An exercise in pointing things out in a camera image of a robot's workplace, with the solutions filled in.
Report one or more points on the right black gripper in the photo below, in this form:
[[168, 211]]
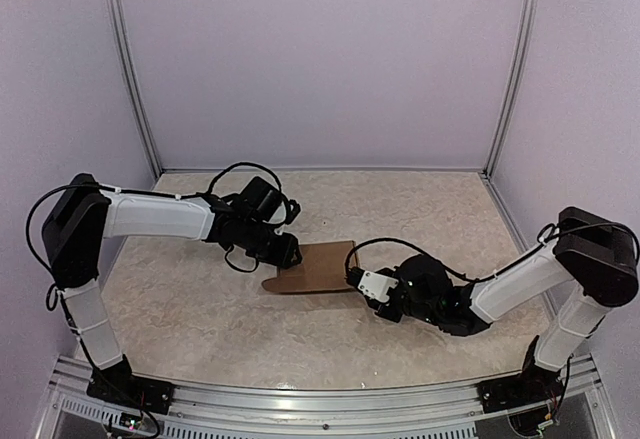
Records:
[[389, 316]]

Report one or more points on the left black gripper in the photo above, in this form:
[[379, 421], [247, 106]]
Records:
[[284, 256]]

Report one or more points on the brown cardboard box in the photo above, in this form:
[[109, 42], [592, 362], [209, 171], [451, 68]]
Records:
[[322, 270]]

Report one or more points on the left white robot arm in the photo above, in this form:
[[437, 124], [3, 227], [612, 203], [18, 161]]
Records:
[[87, 213]]

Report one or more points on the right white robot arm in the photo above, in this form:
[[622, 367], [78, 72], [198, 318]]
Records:
[[599, 257]]

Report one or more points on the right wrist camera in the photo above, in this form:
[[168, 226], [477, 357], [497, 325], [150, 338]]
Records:
[[372, 285]]

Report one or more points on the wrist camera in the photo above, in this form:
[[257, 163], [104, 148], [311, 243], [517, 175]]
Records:
[[372, 285], [286, 213]]

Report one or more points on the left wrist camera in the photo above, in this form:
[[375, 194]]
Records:
[[286, 213]]

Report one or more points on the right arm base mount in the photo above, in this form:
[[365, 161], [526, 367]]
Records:
[[513, 391]]

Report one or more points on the front aluminium rail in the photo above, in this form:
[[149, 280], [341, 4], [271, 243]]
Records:
[[200, 410]]

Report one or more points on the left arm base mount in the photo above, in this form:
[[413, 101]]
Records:
[[135, 392]]

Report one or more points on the left aluminium frame post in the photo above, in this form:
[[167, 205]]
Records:
[[132, 87]]

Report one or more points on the aluminium frame post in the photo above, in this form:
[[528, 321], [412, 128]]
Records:
[[516, 72], [132, 87]]

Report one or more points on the right aluminium frame post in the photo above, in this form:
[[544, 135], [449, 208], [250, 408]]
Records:
[[516, 72]]

